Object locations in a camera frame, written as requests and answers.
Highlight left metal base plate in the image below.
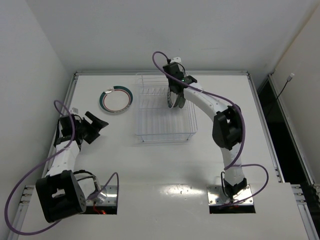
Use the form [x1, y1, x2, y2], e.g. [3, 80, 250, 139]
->
[86, 185, 118, 207]

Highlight white plate with dark rim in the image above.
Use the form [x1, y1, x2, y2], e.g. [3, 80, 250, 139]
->
[178, 96, 186, 109]

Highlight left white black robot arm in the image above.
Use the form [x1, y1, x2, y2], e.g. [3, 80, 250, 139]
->
[35, 111, 108, 223]

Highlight metal base plate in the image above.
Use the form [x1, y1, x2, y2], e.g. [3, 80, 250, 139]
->
[207, 185, 254, 206]
[86, 185, 118, 207]

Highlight black wall cable white plug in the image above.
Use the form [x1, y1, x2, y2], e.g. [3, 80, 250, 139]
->
[264, 72, 295, 118]

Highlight white wire dish rack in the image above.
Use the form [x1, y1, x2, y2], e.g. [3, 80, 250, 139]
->
[135, 72, 198, 143]

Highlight blue patterned green plate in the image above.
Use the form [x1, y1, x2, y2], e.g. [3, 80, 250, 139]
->
[173, 95, 181, 108]

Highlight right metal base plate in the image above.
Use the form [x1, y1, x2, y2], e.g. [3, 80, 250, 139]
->
[207, 185, 254, 206]

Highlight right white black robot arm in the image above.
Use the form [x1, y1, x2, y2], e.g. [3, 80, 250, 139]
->
[163, 59, 247, 199]

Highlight green red rimmed plate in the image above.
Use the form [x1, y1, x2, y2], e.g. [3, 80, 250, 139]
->
[167, 87, 178, 109]
[98, 85, 134, 115]

